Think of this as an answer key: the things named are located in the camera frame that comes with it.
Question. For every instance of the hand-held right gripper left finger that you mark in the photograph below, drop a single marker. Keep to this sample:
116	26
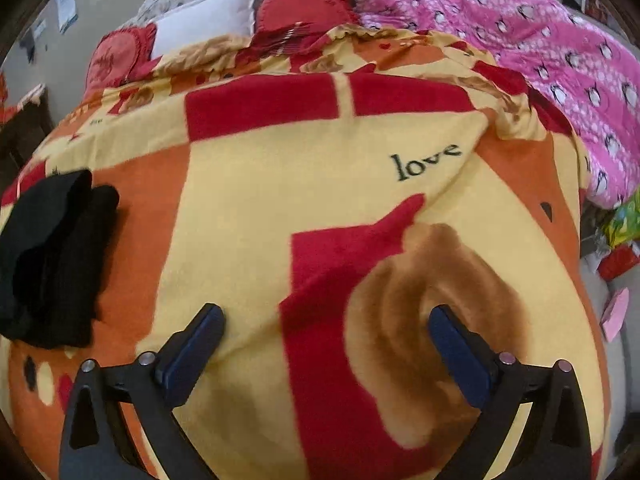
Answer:
192	355

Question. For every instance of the red heart-shaped pillow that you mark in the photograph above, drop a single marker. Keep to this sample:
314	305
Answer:
300	10

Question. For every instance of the dark cloth on wall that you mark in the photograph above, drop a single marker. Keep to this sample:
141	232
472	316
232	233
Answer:
29	42

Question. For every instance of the yellow red printed blanket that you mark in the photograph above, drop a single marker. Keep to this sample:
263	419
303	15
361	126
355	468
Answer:
280	185

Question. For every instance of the red embroidered pillow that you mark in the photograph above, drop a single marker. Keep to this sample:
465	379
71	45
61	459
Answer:
117	60

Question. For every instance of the dark wooden nightstand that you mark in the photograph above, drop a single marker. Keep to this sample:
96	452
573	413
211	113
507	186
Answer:
22	135

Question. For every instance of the white pillow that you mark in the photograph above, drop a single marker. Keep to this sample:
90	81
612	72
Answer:
210	20

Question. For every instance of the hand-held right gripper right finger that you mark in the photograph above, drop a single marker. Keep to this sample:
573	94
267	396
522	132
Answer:
460	355

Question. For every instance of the red packet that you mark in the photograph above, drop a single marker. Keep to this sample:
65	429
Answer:
620	262

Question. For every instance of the black pants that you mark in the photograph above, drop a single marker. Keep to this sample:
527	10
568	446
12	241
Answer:
50	260

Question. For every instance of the red plaid cloth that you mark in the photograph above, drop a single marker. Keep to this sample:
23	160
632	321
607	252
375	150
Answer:
285	40

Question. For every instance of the pink paper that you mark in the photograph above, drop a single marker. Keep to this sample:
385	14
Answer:
616	312

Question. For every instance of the pink printed quilt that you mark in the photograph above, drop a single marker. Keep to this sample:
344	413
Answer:
500	30

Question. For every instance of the white blue paper notice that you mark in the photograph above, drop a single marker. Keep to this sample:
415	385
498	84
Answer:
67	2

